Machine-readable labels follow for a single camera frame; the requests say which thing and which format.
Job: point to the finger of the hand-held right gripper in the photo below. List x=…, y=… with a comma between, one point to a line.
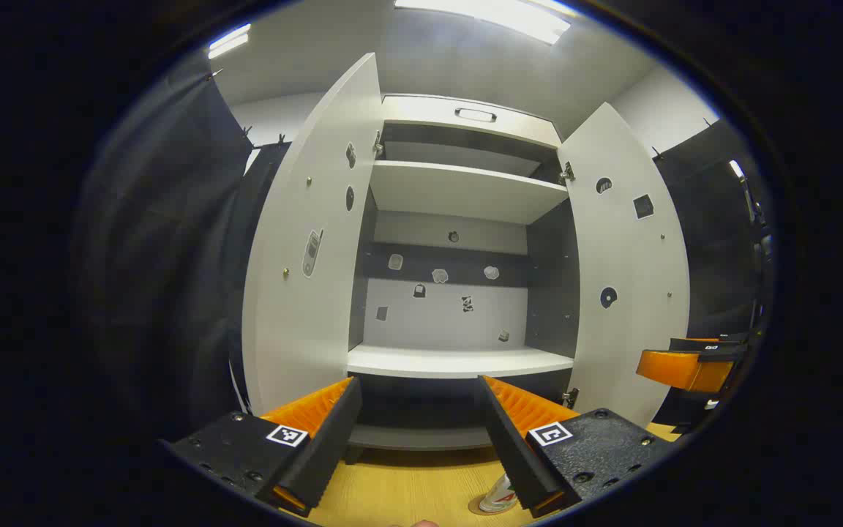
x=677, y=368

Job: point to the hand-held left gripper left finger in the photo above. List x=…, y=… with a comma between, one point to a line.
x=326, y=454

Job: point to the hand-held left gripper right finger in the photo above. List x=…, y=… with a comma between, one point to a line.
x=513, y=454

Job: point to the white green drink bottle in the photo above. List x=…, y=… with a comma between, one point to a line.
x=500, y=494

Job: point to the white cabinet door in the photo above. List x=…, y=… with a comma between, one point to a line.
x=634, y=351
x=297, y=344

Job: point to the black backdrop cloth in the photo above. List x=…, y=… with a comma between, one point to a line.
x=714, y=241
x=173, y=256

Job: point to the round cork coaster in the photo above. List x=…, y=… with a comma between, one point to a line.
x=475, y=506

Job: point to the metal door hinge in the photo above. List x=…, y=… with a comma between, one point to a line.
x=378, y=145
x=567, y=173
x=571, y=398

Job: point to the white cabinet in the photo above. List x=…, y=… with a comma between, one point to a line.
x=443, y=326

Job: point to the white cabinet shelf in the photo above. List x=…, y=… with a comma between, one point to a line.
x=458, y=192

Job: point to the long ceiling light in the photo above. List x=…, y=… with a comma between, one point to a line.
x=495, y=16

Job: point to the small ceiling light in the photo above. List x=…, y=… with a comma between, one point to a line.
x=229, y=41

